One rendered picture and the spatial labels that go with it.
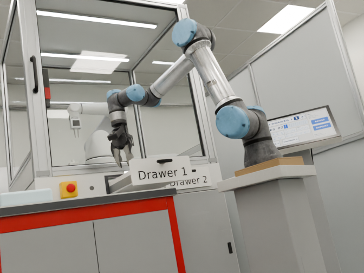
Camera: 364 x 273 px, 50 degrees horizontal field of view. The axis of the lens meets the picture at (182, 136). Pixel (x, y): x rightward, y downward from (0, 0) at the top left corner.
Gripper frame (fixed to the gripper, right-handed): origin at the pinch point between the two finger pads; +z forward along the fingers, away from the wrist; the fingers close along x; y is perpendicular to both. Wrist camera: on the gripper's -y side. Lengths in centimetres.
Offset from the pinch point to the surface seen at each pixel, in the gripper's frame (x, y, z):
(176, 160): -21.7, 7.9, 2.7
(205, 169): -24, 56, 2
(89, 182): 23.2, 9.9, 1.8
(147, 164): -11.7, -2.4, 3.5
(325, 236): -77, 87, 51
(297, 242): -64, -12, 46
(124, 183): 2.3, 2.7, 8.3
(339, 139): -99, 77, 0
